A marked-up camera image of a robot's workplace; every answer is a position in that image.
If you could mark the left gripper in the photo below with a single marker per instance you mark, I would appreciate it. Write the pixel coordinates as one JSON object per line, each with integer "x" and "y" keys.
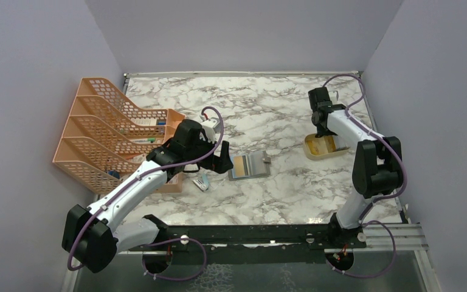
{"x": 225, "y": 162}

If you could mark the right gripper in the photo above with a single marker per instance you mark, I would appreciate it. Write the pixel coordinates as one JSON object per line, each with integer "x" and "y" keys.
{"x": 325, "y": 132}

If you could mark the gold credit card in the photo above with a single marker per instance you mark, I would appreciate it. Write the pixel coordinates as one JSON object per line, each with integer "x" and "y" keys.
{"x": 239, "y": 166}

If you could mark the grey card holder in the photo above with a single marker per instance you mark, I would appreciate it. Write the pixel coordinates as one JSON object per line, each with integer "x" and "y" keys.
{"x": 258, "y": 165}

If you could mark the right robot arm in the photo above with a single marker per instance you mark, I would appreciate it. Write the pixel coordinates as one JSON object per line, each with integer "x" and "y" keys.
{"x": 377, "y": 168}

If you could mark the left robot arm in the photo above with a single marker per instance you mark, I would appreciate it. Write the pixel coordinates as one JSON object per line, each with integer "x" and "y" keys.
{"x": 95, "y": 234}

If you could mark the yellow oval card tray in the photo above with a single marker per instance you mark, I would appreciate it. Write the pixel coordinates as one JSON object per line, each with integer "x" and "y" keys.
{"x": 318, "y": 148}

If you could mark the small blue white clip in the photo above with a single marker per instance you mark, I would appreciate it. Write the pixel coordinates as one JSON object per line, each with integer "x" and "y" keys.
{"x": 202, "y": 183}

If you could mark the orange mesh file organizer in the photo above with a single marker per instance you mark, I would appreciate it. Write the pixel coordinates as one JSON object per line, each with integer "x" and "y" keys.
{"x": 107, "y": 136}

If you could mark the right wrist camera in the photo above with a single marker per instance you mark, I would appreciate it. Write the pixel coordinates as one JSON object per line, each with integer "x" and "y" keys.
{"x": 334, "y": 96}

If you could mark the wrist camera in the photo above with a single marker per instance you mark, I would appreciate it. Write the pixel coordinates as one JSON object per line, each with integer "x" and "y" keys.
{"x": 212, "y": 128}
{"x": 334, "y": 96}

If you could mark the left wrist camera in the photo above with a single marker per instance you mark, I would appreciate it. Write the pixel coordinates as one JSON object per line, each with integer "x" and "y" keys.
{"x": 212, "y": 128}

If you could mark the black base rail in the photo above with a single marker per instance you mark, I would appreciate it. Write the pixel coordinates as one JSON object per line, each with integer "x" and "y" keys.
{"x": 246, "y": 244}

